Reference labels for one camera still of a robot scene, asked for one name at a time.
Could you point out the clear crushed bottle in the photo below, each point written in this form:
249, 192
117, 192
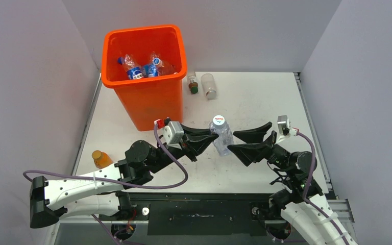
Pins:
209, 86

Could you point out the small orange juice bottle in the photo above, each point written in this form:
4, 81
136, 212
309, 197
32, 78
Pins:
101, 159

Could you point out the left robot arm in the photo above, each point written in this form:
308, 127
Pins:
56, 196

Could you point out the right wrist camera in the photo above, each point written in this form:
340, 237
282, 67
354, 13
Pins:
285, 129

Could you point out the green cap brown bottle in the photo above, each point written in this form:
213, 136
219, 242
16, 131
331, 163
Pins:
192, 83

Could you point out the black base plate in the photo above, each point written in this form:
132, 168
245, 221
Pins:
193, 214

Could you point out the pepsi bottle back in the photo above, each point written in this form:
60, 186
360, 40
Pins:
132, 68

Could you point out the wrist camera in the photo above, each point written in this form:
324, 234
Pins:
173, 132
285, 129

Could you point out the small clear water bottle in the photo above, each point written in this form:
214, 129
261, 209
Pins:
219, 126

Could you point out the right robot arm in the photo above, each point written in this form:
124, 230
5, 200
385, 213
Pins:
301, 202

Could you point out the orange plastic bin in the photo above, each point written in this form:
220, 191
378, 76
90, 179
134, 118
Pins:
146, 99

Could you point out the blue cap pepsi bottle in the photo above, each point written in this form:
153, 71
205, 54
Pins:
154, 66

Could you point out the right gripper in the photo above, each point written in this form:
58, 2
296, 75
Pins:
251, 151

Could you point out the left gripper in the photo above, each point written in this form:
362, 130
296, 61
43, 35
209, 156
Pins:
189, 147

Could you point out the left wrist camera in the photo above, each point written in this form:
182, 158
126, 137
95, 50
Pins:
173, 132

